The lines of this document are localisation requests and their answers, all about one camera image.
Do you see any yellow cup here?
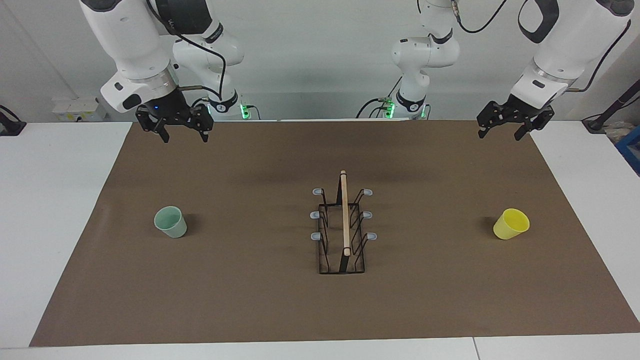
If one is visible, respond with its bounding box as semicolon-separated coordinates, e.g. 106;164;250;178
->
492;208;531;241

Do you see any black wire cup rack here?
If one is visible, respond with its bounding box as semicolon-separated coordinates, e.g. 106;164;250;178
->
310;169;379;275

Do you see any light green cup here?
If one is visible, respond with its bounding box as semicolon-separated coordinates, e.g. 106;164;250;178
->
153;205;188;239

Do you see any black stand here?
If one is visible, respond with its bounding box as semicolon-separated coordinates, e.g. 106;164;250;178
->
0;104;27;137
582;79;640;134

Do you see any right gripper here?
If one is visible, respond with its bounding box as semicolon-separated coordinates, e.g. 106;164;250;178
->
135;89;215;145

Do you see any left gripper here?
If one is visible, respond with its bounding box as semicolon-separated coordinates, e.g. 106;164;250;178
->
476;95;555;142

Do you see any black cable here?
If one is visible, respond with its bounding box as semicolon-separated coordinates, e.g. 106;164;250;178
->
355;75;404;120
451;0;509;35
567;19;633;94
145;0;227;101

